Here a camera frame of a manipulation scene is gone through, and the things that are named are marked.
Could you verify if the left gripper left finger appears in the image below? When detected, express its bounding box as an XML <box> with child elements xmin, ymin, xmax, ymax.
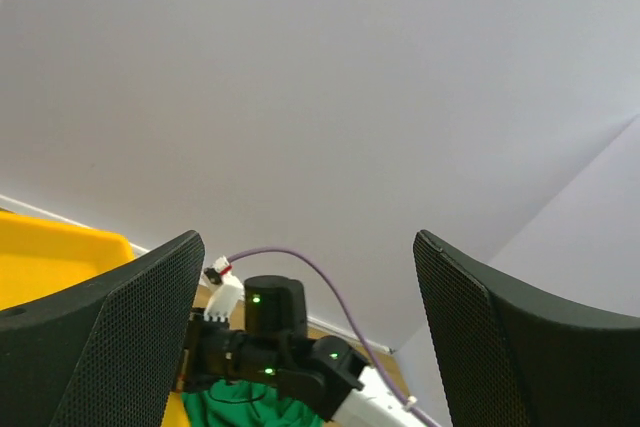
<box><xmin>1</xmin><ymin>231</ymin><xmax>205</xmax><ymax>426</ymax></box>

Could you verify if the yellow plastic tray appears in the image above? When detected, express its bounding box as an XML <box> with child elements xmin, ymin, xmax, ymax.
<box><xmin>1</xmin><ymin>213</ymin><xmax>188</xmax><ymax>426</ymax></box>

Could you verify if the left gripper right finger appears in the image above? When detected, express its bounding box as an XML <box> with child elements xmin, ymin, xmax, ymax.
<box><xmin>413</xmin><ymin>230</ymin><xmax>639</xmax><ymax>427</ymax></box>

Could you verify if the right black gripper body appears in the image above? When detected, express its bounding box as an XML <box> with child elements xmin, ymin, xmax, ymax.
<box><xmin>172</xmin><ymin>309</ymin><xmax>249</xmax><ymax>393</ymax></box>

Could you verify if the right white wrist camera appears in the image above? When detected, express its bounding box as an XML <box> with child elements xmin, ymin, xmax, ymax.
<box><xmin>201</xmin><ymin>256</ymin><xmax>244</xmax><ymax>322</ymax></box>

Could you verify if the green t shirt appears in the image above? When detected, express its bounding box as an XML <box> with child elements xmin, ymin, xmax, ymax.
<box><xmin>182</xmin><ymin>381</ymin><xmax>325</xmax><ymax>427</ymax></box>

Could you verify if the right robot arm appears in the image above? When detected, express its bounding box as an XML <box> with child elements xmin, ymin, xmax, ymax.
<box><xmin>172</xmin><ymin>272</ymin><xmax>420</xmax><ymax>426</ymax></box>

